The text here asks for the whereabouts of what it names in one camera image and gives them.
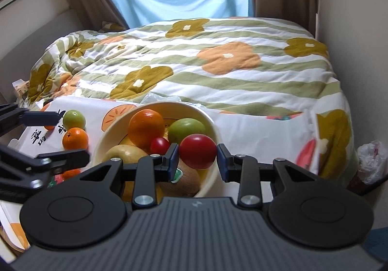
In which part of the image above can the floral pillow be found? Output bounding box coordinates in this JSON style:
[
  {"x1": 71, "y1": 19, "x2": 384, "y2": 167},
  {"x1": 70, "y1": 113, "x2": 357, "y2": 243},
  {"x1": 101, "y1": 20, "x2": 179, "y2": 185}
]
[{"x1": 98, "y1": 21, "x2": 127, "y2": 33}]

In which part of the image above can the white fruit-print cloth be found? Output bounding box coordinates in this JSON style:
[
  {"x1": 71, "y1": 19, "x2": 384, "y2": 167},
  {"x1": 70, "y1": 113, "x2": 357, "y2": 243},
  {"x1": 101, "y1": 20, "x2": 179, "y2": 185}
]
[{"x1": 0, "y1": 98, "x2": 319, "y2": 255}]

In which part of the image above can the cream bowl with yellow print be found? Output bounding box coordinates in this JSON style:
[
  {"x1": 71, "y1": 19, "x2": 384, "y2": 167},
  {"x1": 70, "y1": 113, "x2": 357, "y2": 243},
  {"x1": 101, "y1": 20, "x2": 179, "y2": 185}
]
[{"x1": 91, "y1": 101, "x2": 220, "y2": 199}]

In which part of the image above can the yellow apple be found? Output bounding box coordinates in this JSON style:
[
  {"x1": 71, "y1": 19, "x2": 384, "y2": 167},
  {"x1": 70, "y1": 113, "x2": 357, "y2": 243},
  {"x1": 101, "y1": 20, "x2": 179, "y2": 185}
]
[{"x1": 105, "y1": 144, "x2": 152, "y2": 169}]

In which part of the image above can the brown kiwi with sticker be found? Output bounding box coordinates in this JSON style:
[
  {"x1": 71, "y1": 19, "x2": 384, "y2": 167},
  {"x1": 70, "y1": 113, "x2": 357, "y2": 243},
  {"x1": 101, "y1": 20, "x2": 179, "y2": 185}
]
[{"x1": 159, "y1": 164, "x2": 202, "y2": 198}]

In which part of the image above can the floral striped blanket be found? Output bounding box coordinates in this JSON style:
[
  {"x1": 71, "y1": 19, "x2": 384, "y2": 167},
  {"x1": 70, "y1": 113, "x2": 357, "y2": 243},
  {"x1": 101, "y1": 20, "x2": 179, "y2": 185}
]
[{"x1": 18, "y1": 16, "x2": 354, "y2": 187}]

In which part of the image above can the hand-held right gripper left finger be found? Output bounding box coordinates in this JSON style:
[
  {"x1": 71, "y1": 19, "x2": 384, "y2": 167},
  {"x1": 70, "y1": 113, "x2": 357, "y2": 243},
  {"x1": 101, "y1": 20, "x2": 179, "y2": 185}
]
[{"x1": 79, "y1": 143, "x2": 180, "y2": 210}]

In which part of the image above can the white plastic bag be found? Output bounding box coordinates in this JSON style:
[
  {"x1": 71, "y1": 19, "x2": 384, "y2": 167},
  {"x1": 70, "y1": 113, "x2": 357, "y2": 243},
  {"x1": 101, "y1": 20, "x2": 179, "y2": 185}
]
[{"x1": 355, "y1": 141, "x2": 388, "y2": 185}]

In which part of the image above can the large orange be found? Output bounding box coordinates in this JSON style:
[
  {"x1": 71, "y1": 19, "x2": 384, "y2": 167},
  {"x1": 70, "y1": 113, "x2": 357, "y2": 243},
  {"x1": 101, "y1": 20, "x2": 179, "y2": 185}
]
[
  {"x1": 128, "y1": 109, "x2": 165, "y2": 150},
  {"x1": 62, "y1": 127, "x2": 89, "y2": 151}
]

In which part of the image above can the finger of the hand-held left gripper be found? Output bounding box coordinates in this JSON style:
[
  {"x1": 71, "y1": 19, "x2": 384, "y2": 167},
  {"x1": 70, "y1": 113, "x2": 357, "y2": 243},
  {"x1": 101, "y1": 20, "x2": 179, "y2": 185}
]
[
  {"x1": 0, "y1": 103, "x2": 63, "y2": 138},
  {"x1": 0, "y1": 143, "x2": 91, "y2": 190}
]

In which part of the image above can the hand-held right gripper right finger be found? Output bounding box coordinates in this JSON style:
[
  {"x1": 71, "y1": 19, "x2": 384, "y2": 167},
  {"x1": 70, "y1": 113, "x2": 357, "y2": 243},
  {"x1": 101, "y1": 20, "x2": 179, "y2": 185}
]
[{"x1": 217, "y1": 143, "x2": 319, "y2": 207}]

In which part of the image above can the green apple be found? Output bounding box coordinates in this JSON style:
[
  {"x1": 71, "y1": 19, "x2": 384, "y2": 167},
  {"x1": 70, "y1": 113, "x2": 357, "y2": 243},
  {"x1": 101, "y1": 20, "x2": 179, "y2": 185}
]
[
  {"x1": 168, "y1": 118, "x2": 206, "y2": 146},
  {"x1": 63, "y1": 110, "x2": 87, "y2": 131}
]

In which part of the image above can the tissue box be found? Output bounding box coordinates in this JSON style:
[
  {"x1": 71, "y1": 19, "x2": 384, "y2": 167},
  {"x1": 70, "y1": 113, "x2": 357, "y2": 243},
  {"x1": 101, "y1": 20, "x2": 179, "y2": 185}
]
[{"x1": 11, "y1": 79, "x2": 31, "y2": 101}]

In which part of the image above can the red cherry tomato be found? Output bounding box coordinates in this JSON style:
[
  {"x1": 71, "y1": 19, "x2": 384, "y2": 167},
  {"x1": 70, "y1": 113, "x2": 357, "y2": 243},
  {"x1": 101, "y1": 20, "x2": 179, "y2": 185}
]
[
  {"x1": 179, "y1": 134, "x2": 218, "y2": 170},
  {"x1": 150, "y1": 137, "x2": 171, "y2": 156}
]

